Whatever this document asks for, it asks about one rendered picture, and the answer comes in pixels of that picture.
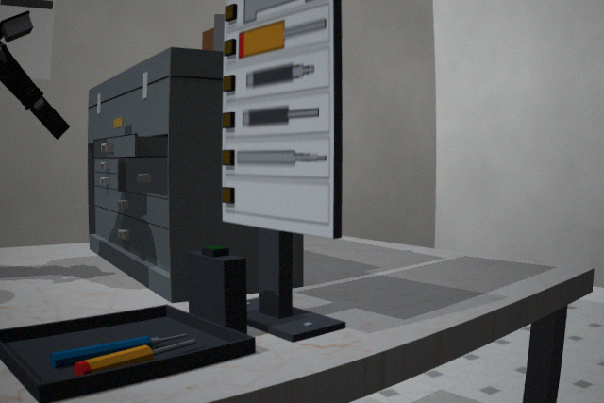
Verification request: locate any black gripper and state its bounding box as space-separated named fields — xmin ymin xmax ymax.
xmin=0 ymin=41 xmax=70 ymax=139

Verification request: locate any blue-handled tool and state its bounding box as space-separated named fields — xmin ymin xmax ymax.
xmin=50 ymin=334 xmax=186 ymax=368

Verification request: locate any dark grey drawer chest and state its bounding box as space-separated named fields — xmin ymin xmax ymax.
xmin=88 ymin=47 xmax=259 ymax=303

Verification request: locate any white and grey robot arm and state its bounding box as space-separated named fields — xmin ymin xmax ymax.
xmin=0 ymin=11 xmax=33 ymax=42

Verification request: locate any orange-handled screwdriver with red end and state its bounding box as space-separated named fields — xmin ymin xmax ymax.
xmin=74 ymin=339 xmax=196 ymax=376

